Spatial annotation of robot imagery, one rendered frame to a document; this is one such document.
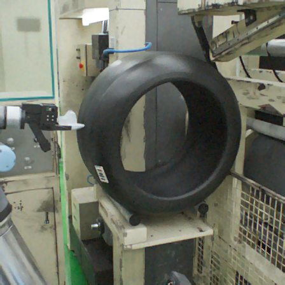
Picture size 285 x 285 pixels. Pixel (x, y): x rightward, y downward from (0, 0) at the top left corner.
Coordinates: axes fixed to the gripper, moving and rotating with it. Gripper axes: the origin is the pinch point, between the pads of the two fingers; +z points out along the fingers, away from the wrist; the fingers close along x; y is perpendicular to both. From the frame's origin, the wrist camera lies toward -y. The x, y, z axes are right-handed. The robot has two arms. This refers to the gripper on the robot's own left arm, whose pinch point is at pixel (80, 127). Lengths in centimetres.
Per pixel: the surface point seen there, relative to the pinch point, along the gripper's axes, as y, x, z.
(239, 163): -18, 23, 85
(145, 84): 17.5, -12.6, 17.3
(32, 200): -46, 51, -9
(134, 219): -30.8, -8.9, 20.4
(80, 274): -121, 103, 32
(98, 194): -34.1, 25.6, 16.6
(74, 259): -121, 123, 32
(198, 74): 22.6, -12.4, 35.8
